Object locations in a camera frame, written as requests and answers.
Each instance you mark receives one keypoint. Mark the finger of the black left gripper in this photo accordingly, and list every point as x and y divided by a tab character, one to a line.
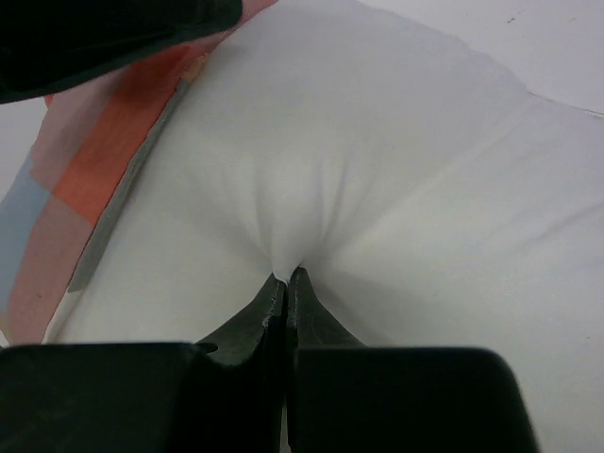
51	46

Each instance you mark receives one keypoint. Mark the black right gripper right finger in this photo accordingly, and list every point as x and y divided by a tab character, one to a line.
309	323

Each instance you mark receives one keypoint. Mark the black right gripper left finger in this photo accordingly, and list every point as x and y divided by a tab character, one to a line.
237	340

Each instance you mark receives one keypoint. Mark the orange blue checked pillowcase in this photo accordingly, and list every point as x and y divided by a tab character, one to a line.
98	242

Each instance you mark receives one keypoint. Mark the white pillow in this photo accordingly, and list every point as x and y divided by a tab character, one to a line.
432	198

